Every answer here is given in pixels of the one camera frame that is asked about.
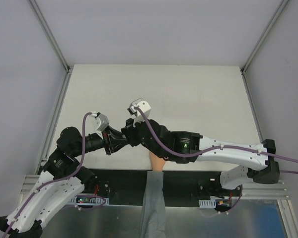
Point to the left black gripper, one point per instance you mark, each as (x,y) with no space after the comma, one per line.
(107,143)

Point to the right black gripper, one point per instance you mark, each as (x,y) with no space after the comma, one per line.
(133,134)

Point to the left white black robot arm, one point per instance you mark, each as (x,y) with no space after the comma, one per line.
(62,179)

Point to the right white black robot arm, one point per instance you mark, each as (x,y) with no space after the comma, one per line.
(254,163)

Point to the grey sleeved forearm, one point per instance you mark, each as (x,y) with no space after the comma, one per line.
(153,215)

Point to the mannequin hand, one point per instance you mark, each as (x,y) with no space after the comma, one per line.
(157,163)

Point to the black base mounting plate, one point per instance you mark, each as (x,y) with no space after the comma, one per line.
(127,187)

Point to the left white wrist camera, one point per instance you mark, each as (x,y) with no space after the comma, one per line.
(100,123)

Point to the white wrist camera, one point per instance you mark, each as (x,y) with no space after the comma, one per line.
(100,123)
(138,108)

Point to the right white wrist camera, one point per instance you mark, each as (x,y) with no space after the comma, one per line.
(138,108)

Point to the left white cable duct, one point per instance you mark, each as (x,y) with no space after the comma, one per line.
(90,200)

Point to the white cable duct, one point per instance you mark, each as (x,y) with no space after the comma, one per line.
(207,204)
(90,200)

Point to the right white cable duct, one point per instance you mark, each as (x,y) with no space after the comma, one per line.
(207,204)

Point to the left aluminium frame post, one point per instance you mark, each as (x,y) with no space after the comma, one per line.
(48,33)

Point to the aluminium frame post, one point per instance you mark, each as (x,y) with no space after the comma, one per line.
(265,34)
(48,33)

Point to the right aluminium frame post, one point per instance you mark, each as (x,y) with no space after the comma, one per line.
(265,34)

